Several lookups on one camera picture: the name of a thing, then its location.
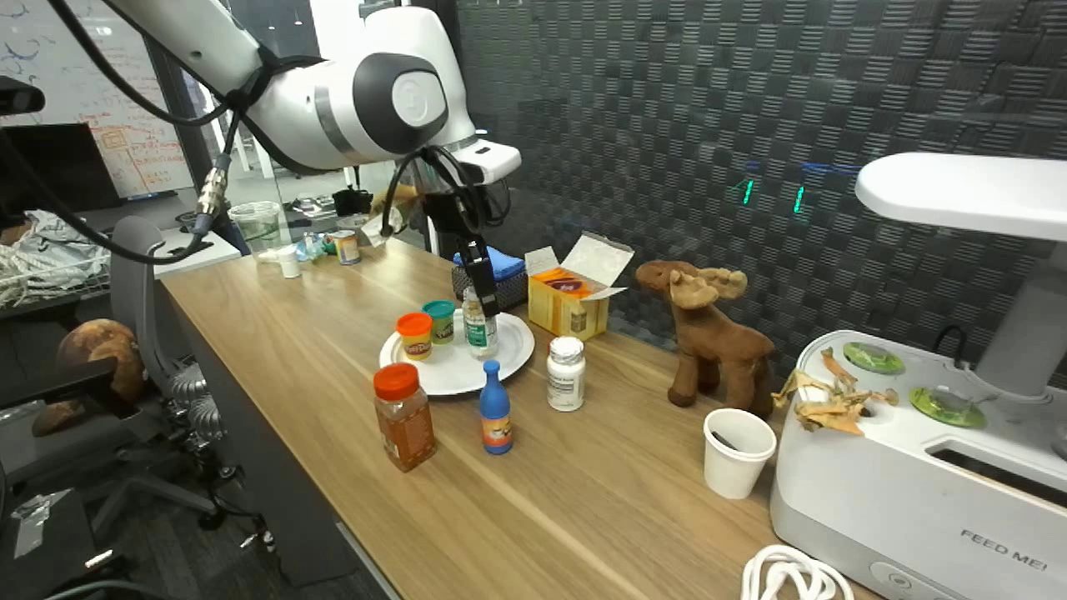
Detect orange-lid yellow dough can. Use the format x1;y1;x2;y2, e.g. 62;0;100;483
394;311;438;361

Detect teal-lid green dough can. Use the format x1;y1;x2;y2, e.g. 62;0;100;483
420;295;462;344

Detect brown moose plush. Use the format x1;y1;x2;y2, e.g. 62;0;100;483
632;256;780;418

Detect wooden block stand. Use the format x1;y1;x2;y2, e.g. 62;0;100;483
369;180;430;220

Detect black mesh basket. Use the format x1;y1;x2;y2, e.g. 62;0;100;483
451;262;529;313

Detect white paper plate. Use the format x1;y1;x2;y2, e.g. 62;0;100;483
377;311;540;401

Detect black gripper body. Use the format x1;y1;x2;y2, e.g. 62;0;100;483
425;184;499;262

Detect blue bowling pin toy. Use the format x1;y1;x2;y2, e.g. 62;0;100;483
478;358;518;461

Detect orange-lid brown spice jar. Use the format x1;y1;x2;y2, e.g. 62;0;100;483
369;361;440;472

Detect white bottle dark blue label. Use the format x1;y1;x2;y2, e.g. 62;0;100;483
542;334;589;414

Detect white paper cup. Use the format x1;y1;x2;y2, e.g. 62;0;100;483
700;405;780;502

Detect brown round cushion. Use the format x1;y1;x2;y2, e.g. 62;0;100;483
30;313;147;438

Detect folded blue cloth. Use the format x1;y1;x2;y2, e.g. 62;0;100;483
451;242;528;279

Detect grey office chair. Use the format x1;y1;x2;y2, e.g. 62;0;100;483
102;210;275;560

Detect white planter appliance with lamp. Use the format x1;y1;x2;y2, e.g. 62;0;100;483
768;149;1067;600

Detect dried brown plant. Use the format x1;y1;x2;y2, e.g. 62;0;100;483
772;344;894;439

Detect clear plastic bottle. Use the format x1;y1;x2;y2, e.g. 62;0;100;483
227;162;297;279

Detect open yellow carton box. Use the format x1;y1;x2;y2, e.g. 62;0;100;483
520;230;635;344

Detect white rope coil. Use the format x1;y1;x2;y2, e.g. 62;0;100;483
736;544;861;600

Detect small printed carton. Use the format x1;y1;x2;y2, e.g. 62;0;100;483
329;225;366;268

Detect white bottle green label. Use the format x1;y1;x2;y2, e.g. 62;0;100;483
461;290;499;361

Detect black device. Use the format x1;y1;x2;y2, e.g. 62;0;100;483
0;75;46;116

